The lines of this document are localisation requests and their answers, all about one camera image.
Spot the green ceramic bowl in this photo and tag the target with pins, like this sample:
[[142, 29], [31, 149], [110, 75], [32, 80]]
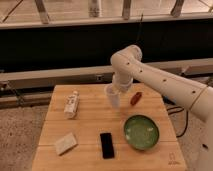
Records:
[[141, 132]]

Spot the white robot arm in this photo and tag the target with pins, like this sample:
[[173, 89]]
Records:
[[191, 95]]

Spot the wooden cutting board table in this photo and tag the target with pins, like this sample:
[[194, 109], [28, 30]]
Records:
[[95, 116]]

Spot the red-brown sausage toy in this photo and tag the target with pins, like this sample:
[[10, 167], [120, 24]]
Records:
[[135, 98]]

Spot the black rectangular phone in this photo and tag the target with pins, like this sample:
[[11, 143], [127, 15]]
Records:
[[107, 146]]

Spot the beige sponge block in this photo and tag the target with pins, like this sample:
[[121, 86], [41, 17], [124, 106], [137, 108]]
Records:
[[65, 143]]

